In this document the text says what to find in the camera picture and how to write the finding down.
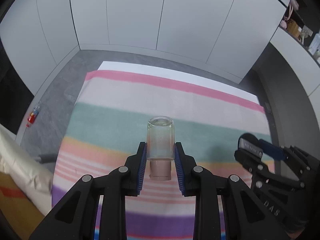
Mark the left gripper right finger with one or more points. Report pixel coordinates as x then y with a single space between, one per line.
194 179

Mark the brown cardboard box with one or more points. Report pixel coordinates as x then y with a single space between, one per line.
21 214

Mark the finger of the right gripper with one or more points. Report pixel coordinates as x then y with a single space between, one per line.
252 164
294 157

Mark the colourful striped blanket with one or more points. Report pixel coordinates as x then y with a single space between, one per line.
117 110

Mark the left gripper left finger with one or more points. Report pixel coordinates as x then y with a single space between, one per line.
129 178

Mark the brown box on shelf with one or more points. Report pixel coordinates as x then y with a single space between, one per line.
293 28

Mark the pink bag on shelf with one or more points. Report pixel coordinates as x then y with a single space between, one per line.
293 6

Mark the clear glass foundation bottle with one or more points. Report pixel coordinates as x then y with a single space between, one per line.
160 152

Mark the small red toy on floor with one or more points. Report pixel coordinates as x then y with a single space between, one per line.
33 115

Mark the cream padded armchair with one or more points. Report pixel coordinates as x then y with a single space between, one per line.
30 176

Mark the black round compact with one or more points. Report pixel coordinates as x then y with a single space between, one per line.
250 143

